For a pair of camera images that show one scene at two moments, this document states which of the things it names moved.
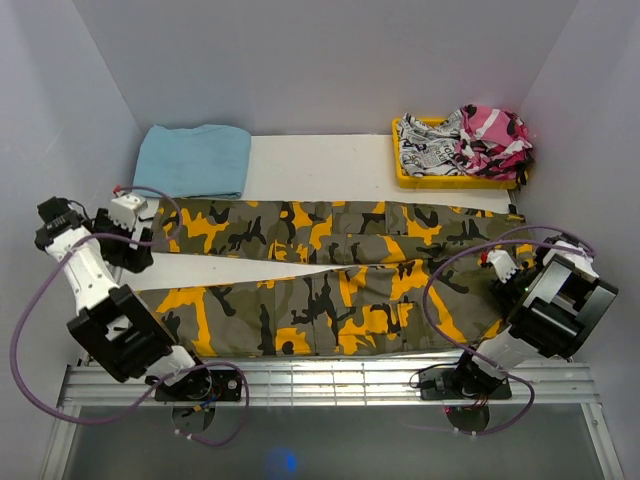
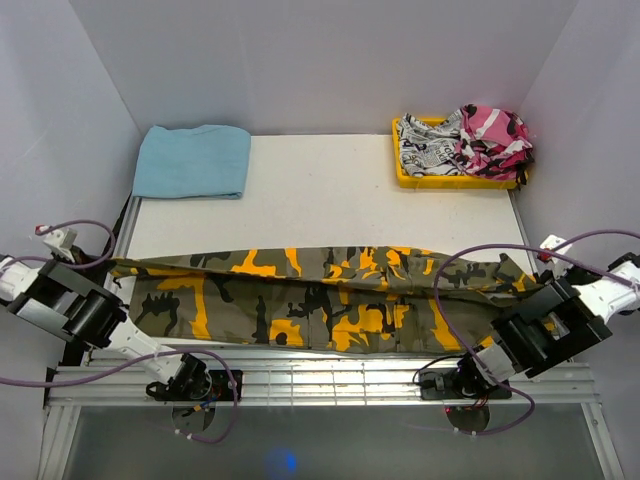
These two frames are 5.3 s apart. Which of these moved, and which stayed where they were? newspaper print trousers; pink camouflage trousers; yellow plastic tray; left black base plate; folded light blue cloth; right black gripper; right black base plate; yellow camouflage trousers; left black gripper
Moved: left black gripper; right black gripper; yellow camouflage trousers
Stayed: pink camouflage trousers; yellow plastic tray; left black base plate; folded light blue cloth; newspaper print trousers; right black base plate
